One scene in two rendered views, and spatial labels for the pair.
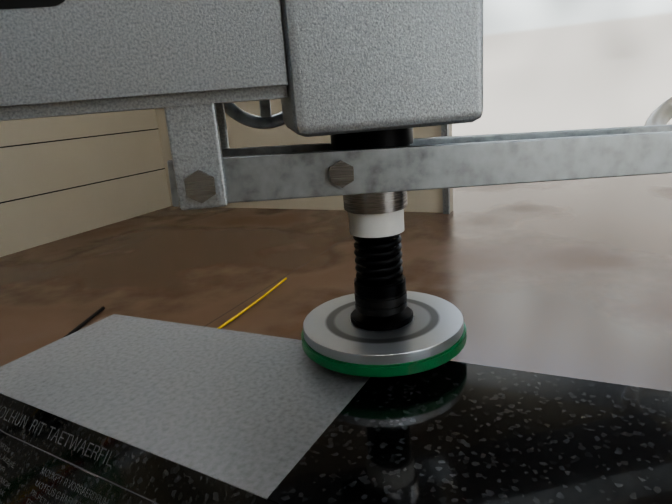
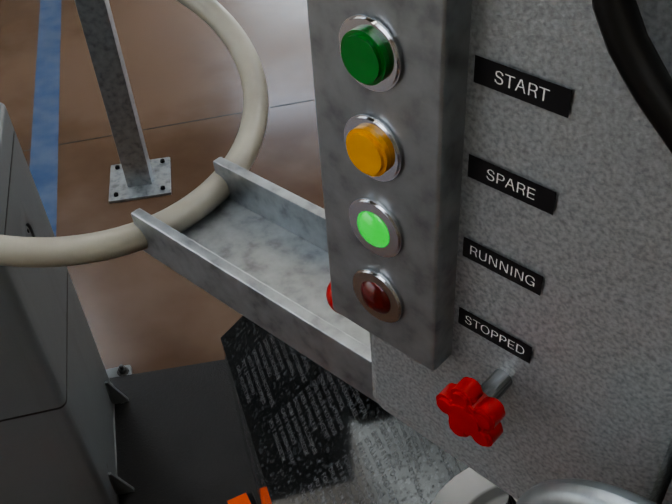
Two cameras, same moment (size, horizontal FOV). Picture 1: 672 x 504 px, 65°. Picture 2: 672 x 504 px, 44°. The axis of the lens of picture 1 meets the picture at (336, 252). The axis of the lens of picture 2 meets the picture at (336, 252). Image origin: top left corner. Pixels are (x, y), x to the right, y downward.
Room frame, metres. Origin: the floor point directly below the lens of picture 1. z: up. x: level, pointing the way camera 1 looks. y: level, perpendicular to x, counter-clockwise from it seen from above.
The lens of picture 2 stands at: (1.01, 0.14, 1.65)
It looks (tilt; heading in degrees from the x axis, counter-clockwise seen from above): 43 degrees down; 232
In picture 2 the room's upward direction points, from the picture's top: 4 degrees counter-clockwise
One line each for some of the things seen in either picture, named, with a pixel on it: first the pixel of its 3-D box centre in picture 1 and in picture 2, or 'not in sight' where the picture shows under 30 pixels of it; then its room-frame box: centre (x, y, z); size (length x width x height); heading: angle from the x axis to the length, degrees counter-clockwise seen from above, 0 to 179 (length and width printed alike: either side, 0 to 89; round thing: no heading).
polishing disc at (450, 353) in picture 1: (382, 324); not in sight; (0.66, -0.05, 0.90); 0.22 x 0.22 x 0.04
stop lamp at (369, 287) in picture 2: not in sight; (378, 295); (0.79, -0.11, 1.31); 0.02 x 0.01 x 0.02; 97
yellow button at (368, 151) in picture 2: not in sight; (370, 149); (0.80, -0.11, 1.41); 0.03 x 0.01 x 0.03; 97
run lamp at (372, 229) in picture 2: not in sight; (376, 227); (0.79, -0.11, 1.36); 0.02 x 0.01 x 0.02; 97
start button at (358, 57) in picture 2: not in sight; (367, 55); (0.80, -0.11, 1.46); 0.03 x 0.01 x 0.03; 97
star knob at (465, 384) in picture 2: not in sight; (484, 394); (0.78, -0.03, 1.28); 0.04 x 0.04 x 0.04; 7
